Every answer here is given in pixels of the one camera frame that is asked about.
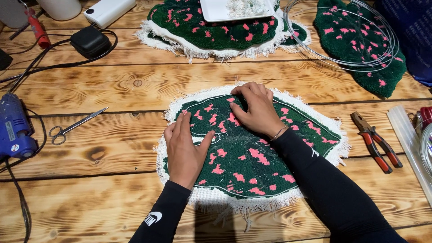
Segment person's left hand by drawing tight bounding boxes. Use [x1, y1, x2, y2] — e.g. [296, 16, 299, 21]
[164, 112, 216, 190]

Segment person's right hand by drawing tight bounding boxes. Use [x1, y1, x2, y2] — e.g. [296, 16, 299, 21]
[230, 81, 288, 139]

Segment green pink rug white fringe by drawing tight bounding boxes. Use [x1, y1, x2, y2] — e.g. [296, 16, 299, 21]
[153, 82, 351, 232]

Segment green pink tufted leaf rug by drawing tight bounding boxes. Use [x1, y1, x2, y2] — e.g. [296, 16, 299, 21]
[313, 0, 407, 99]
[134, 7, 312, 63]
[147, 0, 281, 51]

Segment steel scissors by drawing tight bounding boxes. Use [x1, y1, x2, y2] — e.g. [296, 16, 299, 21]
[49, 107, 109, 146]

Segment white thread scraps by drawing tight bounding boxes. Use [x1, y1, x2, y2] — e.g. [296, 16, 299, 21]
[226, 0, 267, 18]

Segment red black pliers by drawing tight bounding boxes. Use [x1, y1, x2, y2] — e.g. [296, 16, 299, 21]
[350, 111, 403, 175]

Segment white rectangular tray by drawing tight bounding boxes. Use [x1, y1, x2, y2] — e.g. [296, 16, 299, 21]
[199, 0, 276, 23]

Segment black power adapter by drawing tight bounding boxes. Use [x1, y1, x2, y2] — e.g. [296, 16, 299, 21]
[70, 26, 112, 60]

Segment clear bag of glue sticks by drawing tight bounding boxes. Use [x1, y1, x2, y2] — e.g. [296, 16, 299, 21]
[386, 105, 432, 207]

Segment white power bank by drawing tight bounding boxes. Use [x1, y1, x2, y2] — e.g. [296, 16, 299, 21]
[83, 0, 137, 29]

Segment red round object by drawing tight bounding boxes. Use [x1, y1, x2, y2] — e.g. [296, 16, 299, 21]
[416, 106, 432, 131]

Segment clear round container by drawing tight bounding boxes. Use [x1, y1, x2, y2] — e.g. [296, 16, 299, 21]
[419, 123, 432, 180]

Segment dark blue bag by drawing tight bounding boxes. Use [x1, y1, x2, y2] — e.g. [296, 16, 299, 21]
[375, 0, 432, 88]

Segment blue glue gun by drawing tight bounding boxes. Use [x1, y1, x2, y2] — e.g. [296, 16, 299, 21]
[0, 93, 38, 161]

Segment white round container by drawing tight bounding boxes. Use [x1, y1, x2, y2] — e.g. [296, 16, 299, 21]
[36, 0, 82, 21]

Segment small black object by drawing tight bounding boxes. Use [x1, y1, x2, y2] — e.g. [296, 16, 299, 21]
[0, 49, 14, 71]

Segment grey white container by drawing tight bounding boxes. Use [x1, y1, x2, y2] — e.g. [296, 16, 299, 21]
[0, 0, 29, 29]

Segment thin beaded bracelet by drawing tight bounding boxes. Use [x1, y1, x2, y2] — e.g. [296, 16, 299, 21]
[270, 124, 289, 142]

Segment black adapter cable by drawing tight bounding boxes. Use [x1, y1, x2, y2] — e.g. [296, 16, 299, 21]
[0, 28, 119, 94]

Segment coil of metal wire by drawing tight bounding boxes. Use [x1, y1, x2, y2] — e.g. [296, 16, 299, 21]
[283, 0, 401, 73]

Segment black glue gun cable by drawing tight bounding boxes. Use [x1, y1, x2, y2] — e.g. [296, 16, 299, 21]
[0, 107, 48, 243]

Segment red handled tool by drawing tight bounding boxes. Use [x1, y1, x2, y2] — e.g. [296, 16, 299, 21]
[24, 7, 51, 49]

